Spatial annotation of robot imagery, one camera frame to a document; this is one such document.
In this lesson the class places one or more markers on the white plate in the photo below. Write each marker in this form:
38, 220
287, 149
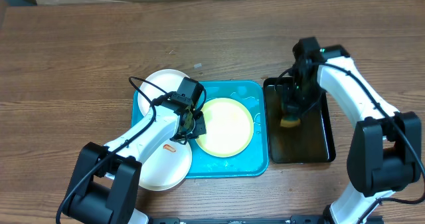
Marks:
166, 167
167, 79

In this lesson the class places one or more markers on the yellow plate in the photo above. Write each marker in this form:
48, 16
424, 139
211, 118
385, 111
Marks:
229, 128

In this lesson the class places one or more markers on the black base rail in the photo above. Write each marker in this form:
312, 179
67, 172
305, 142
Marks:
294, 219

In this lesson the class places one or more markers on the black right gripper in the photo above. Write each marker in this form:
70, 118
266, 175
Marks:
292, 107

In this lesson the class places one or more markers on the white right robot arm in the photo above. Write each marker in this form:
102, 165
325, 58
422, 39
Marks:
385, 152

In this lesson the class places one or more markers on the green yellow sponge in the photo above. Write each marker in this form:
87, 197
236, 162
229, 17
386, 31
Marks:
289, 121

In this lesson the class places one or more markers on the blue plastic tray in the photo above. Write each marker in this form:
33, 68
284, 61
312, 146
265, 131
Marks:
254, 159

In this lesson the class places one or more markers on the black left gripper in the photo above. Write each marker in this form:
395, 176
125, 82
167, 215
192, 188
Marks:
201, 130

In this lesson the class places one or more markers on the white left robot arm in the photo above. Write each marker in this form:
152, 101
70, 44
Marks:
104, 184

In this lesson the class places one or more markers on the black water tray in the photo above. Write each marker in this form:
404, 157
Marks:
309, 142

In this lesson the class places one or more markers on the small white paper scrap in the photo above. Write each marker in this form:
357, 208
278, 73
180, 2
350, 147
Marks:
198, 65

